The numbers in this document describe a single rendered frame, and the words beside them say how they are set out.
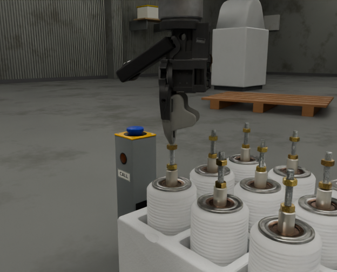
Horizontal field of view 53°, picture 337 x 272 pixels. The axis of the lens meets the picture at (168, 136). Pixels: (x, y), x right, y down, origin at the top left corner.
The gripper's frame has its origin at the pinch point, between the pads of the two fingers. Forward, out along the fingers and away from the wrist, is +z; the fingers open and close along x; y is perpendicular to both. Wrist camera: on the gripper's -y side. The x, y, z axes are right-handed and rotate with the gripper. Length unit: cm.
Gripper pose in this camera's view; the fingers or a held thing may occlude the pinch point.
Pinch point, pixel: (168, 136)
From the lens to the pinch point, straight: 62.0
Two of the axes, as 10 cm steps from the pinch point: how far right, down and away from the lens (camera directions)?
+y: 9.7, 0.5, -2.3
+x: 2.3, -2.2, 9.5
